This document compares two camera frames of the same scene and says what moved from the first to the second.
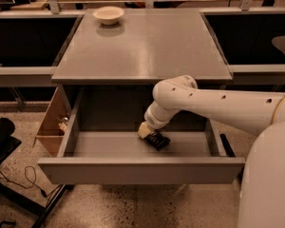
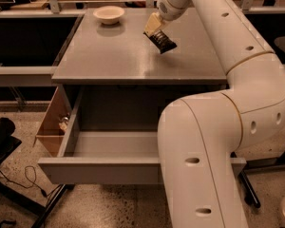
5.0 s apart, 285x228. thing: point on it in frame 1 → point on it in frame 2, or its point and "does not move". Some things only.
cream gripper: x=152 y=120 → x=165 y=8
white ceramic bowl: x=108 y=15 does not move
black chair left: x=2 y=141 does not move
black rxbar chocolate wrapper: x=158 y=141 → x=161 y=41
